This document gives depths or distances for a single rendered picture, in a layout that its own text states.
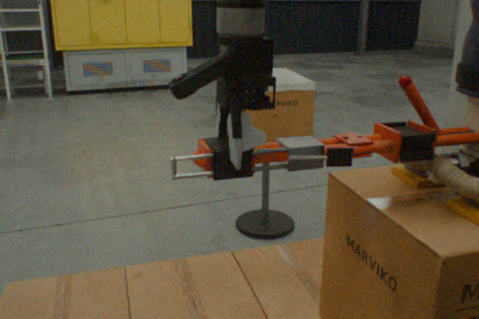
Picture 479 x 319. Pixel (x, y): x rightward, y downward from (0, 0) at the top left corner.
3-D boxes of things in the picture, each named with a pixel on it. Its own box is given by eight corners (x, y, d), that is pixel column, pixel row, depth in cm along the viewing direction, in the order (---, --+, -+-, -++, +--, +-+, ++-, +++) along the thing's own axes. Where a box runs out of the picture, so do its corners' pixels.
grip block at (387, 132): (405, 146, 96) (408, 118, 94) (436, 161, 87) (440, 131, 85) (369, 150, 94) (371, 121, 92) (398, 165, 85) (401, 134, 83)
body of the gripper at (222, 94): (275, 113, 76) (278, 38, 72) (224, 116, 74) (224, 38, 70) (260, 103, 83) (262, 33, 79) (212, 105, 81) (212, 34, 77)
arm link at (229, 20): (223, 8, 69) (210, 7, 76) (223, 39, 70) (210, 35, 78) (271, 8, 71) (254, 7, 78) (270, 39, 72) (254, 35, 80)
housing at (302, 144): (309, 157, 89) (310, 134, 88) (325, 169, 83) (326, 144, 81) (274, 160, 87) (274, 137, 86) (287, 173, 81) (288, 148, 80)
